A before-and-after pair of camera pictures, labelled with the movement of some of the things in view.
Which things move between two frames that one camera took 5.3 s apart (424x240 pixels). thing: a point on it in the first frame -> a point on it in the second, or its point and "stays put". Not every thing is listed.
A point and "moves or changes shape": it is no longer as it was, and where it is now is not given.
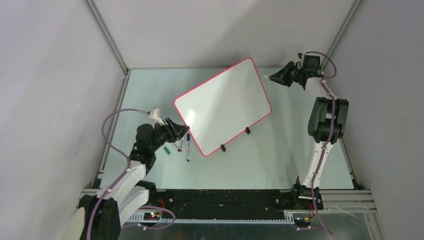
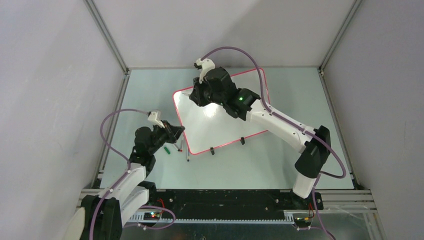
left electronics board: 151,216 stays put
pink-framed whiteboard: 219,109 moves or changes shape
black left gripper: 181,130 stays put
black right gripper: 282,77 -> 196,95
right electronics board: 302,222 stays put
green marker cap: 167,150 stays put
